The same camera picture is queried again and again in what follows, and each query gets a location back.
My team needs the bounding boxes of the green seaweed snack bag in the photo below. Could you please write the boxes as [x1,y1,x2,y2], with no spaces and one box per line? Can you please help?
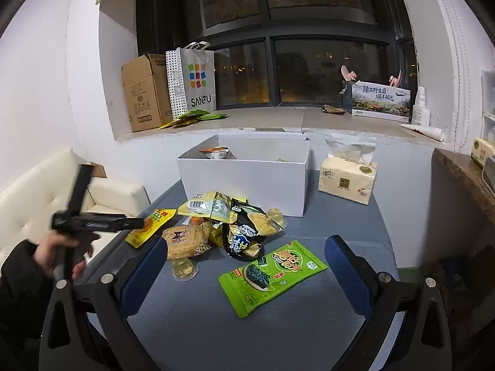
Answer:
[218,240,328,318]

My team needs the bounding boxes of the yellow green small packet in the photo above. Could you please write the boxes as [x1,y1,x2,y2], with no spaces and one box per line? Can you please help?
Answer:
[177,191,248,224]

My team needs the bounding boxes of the black potato chips bag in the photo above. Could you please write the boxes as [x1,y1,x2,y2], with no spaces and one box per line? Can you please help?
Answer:
[222,198,287,262]

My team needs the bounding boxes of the ink drawing peanut bag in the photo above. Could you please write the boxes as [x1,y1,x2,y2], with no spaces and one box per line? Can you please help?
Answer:
[200,147,235,160]

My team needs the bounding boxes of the black sleeved left forearm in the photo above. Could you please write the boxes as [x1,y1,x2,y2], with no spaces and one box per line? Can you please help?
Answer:
[1,240,54,370]

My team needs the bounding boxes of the person's left hand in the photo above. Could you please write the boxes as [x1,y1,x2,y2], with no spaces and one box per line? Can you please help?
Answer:
[33,231,100,278]

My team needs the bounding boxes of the white leather sofa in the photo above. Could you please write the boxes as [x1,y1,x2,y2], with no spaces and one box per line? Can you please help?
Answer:
[1,149,150,262]

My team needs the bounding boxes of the yellow red snack bag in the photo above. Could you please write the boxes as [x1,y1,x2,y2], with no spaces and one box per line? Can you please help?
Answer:
[124,209,176,248]

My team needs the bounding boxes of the kuromi cracker packet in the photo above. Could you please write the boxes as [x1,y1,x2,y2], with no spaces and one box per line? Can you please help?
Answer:
[162,224,211,260]

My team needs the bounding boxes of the clear jelly cup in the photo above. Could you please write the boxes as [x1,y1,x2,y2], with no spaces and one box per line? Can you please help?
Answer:
[170,258,198,281]

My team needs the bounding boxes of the brown wooden side table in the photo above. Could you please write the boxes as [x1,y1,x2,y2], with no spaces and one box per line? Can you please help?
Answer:
[432,147,495,227]

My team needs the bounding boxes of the cream tissue pack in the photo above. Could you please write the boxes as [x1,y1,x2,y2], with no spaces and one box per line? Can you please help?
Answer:
[318,132,377,205]

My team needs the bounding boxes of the green packets on sill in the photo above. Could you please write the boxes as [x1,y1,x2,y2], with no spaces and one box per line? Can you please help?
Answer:
[159,110,228,129]

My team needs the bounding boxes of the brown cardboard box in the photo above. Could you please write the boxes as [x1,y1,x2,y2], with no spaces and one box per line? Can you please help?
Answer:
[121,54,172,132]

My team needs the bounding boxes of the white storage box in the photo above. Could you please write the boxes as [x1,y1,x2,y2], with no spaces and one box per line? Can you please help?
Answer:
[177,132,310,217]

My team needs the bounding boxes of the rolled white paper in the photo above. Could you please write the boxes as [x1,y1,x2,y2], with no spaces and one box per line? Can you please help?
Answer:
[400,124,444,143]

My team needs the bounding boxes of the white Sanfu shopping bag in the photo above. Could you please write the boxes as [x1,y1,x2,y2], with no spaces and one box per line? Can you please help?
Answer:
[165,41,217,120]

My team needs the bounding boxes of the small brown sill item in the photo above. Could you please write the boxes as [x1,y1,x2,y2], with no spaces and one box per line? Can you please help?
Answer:
[321,105,346,116]

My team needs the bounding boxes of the landscape printed gift box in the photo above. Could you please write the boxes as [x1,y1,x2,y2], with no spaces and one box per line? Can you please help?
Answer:
[351,81,411,123]

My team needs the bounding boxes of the pink flamingo figure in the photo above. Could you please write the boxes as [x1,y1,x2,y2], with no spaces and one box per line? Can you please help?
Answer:
[341,65,357,82]

